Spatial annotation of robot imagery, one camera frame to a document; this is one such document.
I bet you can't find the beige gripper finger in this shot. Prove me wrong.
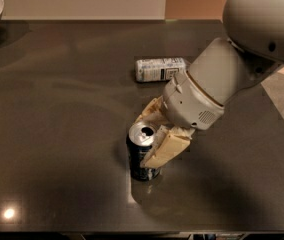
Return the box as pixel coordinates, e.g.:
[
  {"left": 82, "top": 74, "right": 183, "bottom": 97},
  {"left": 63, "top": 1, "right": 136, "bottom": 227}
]
[
  {"left": 135, "top": 96, "right": 171, "bottom": 127},
  {"left": 141, "top": 126, "right": 195, "bottom": 169}
]

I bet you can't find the blue pepsi can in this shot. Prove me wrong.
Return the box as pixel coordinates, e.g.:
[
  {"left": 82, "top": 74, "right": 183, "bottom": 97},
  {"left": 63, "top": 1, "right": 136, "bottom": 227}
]
[{"left": 126, "top": 121, "right": 160, "bottom": 181}]

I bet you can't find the clear plastic bottle white label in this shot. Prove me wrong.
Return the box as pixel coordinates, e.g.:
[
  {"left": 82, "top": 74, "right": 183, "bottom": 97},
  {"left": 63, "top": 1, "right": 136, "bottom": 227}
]
[{"left": 135, "top": 57, "right": 188, "bottom": 83}]

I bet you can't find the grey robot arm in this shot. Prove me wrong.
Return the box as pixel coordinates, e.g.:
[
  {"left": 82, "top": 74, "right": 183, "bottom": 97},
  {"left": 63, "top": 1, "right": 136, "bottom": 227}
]
[{"left": 136, "top": 0, "right": 284, "bottom": 169}]

